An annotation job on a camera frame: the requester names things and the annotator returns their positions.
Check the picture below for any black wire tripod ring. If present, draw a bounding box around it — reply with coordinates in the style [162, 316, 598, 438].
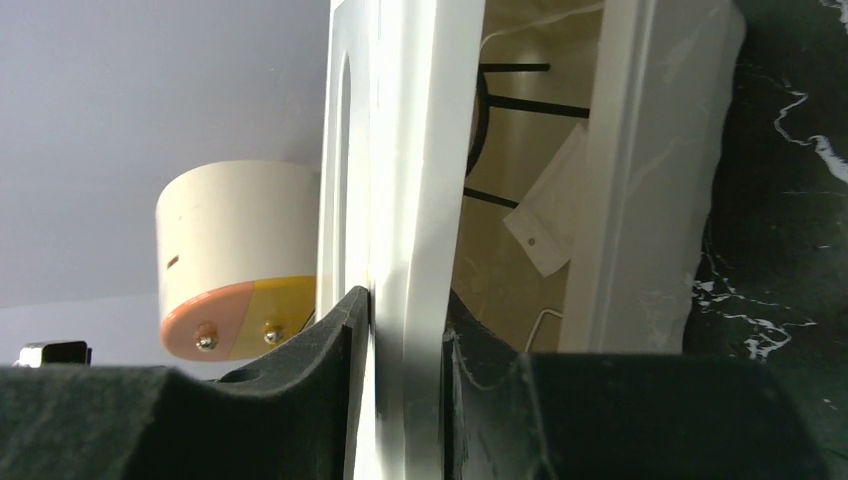
[462, 62, 592, 211]

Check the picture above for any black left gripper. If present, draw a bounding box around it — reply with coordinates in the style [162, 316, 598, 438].
[1, 286, 370, 479]

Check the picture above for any white bin lid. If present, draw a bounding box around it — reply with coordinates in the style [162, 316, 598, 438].
[316, 1, 486, 479]

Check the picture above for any white plastic bin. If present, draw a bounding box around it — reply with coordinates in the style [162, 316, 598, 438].
[452, 1, 745, 354]

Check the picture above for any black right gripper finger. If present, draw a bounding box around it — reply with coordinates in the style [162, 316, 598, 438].
[443, 294, 830, 479]

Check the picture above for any round white drawer cabinet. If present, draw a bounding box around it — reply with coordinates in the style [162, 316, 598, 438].
[155, 160, 320, 362]

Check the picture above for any white paper packet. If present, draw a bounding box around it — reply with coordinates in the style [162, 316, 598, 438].
[503, 124, 587, 277]

